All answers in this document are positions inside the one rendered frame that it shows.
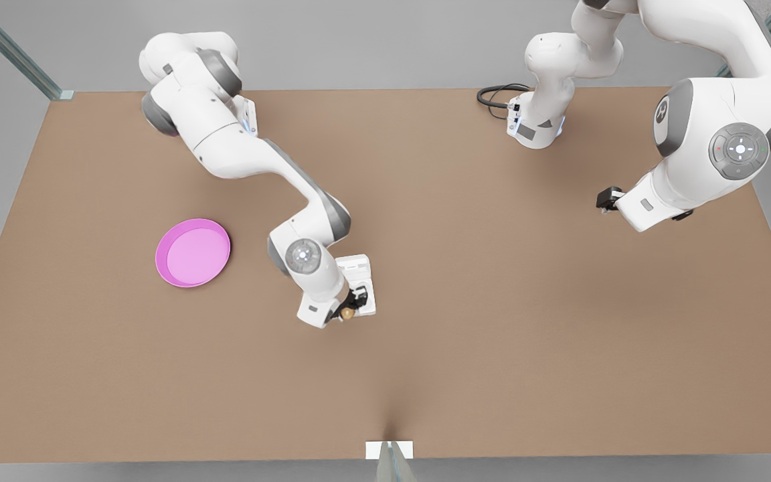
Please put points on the white egg box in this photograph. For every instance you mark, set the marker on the white egg box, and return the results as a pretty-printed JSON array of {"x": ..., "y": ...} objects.
[{"x": 360, "y": 273}]

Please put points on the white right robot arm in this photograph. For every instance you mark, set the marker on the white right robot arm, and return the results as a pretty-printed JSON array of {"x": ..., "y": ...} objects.
[{"x": 238, "y": 144}]

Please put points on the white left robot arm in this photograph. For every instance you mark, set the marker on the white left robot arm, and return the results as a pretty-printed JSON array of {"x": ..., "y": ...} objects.
[{"x": 707, "y": 127}]

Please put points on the pink round plate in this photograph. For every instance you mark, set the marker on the pink round plate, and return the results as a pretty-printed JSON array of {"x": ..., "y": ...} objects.
[{"x": 193, "y": 252}]

